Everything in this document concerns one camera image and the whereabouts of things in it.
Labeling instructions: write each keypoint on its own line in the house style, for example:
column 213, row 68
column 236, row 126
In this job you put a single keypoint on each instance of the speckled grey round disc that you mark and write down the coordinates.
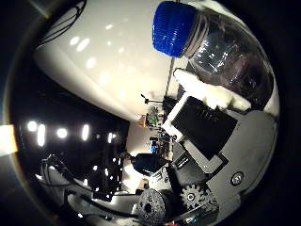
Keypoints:
column 152, row 205

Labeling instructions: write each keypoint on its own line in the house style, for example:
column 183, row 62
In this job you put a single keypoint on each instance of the person in dark blue shirt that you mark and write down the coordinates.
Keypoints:
column 147, row 163

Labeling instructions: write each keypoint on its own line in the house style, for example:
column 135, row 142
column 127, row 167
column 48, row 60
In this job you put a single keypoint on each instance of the black camera tripod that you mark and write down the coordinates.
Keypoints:
column 168, row 102

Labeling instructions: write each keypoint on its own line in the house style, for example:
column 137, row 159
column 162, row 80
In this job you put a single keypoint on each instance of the cluttered shelf with plants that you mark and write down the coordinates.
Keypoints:
column 153, row 117

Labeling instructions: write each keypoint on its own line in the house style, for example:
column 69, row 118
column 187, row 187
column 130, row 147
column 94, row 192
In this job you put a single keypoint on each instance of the clear bottle with blue cap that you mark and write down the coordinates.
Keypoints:
column 225, row 59

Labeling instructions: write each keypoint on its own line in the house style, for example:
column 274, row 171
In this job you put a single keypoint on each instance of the brown cardboard box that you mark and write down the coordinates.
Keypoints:
column 142, row 121

